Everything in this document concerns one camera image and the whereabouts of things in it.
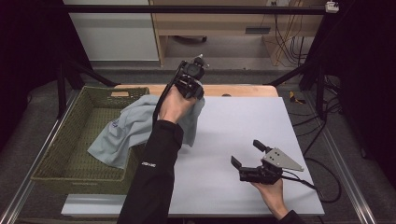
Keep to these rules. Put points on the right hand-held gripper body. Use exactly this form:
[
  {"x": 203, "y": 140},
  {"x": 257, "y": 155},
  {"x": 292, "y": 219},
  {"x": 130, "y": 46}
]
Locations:
[{"x": 267, "y": 169}]

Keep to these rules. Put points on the white table cover sheet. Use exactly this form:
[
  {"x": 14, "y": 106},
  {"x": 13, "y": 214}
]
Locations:
[{"x": 233, "y": 124}]

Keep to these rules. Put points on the black horizontal frame bar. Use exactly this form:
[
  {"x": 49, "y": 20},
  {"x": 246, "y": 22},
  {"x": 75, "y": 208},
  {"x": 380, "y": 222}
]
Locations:
[{"x": 218, "y": 9}]

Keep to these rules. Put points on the black metal stand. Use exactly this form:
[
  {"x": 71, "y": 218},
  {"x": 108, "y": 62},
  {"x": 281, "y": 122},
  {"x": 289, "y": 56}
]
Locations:
[
  {"x": 62, "y": 87},
  {"x": 319, "y": 93}
]

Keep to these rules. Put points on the yellow and black small tool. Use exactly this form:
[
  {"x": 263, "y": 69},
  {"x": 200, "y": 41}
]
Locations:
[{"x": 294, "y": 98}]

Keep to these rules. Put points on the person's left hand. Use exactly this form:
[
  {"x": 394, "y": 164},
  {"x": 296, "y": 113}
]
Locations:
[{"x": 176, "y": 105}]

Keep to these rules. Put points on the light wooden desk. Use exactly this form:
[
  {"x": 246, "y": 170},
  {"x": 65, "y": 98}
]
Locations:
[{"x": 214, "y": 23}]

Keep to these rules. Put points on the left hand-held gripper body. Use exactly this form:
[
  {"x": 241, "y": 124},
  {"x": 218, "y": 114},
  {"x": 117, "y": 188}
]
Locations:
[{"x": 189, "y": 79}]

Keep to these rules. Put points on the white cabinet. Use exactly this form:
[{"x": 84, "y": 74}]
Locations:
[{"x": 115, "y": 34}]

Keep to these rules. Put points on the green woven basket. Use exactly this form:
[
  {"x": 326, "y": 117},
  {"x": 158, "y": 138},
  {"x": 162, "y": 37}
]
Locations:
[{"x": 62, "y": 155}]

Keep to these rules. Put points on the person's right hand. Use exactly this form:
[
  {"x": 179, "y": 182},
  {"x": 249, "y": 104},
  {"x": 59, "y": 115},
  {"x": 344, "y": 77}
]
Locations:
[{"x": 274, "y": 196}]

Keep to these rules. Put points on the dark curtain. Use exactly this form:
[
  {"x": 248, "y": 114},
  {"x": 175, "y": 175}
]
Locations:
[
  {"x": 31, "y": 56},
  {"x": 367, "y": 77}
]

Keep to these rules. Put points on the light grey-blue garment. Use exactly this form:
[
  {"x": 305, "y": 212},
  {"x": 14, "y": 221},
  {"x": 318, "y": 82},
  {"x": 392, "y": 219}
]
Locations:
[{"x": 134, "y": 130}]

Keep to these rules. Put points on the aluminium frame rail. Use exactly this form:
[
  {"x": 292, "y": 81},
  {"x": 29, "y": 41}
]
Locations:
[
  {"x": 342, "y": 168},
  {"x": 37, "y": 161}
]

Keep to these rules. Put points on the grey power strip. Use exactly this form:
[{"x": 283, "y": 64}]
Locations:
[{"x": 257, "y": 30}]

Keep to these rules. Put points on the small white device on bar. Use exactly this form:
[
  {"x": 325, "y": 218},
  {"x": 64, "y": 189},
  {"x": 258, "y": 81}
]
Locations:
[{"x": 332, "y": 6}]

